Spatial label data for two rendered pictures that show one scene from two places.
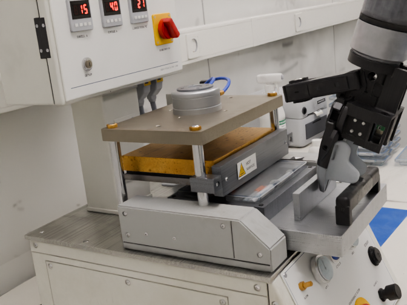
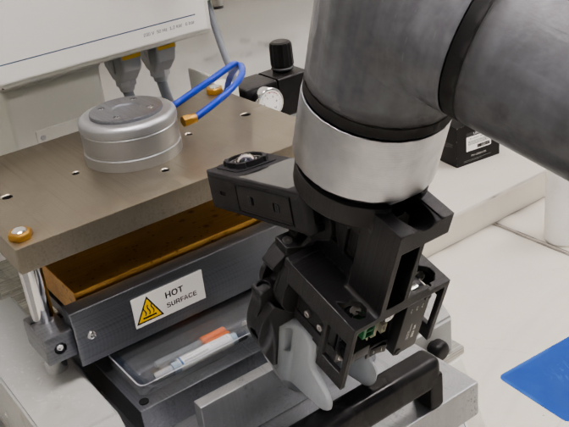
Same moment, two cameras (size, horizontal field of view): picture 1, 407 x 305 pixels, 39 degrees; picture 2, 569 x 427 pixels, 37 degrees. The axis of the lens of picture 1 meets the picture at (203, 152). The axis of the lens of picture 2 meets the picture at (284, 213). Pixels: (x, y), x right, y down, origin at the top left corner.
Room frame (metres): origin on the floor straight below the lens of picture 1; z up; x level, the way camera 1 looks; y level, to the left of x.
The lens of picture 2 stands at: (0.38, -0.36, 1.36)
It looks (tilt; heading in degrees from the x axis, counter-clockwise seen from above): 27 degrees down; 24
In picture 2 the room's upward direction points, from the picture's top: 7 degrees counter-clockwise
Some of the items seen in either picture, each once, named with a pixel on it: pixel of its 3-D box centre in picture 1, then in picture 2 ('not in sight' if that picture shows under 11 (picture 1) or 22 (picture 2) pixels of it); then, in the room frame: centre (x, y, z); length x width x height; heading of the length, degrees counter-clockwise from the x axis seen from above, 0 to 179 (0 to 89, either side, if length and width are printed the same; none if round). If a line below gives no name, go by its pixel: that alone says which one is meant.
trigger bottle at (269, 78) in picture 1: (272, 113); not in sight; (1.78, -0.23, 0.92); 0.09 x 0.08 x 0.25; 64
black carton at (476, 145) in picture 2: not in sight; (466, 135); (1.66, -0.14, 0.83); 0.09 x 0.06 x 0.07; 139
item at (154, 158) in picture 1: (203, 135); (152, 197); (0.93, 0.00, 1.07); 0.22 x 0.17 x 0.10; 147
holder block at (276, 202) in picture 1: (245, 188); (204, 318); (0.89, -0.06, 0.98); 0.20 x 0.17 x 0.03; 147
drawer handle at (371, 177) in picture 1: (358, 193); (350, 424); (0.79, -0.22, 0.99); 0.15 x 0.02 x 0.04; 147
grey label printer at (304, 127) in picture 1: (285, 115); not in sight; (1.92, -0.29, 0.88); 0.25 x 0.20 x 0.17; 51
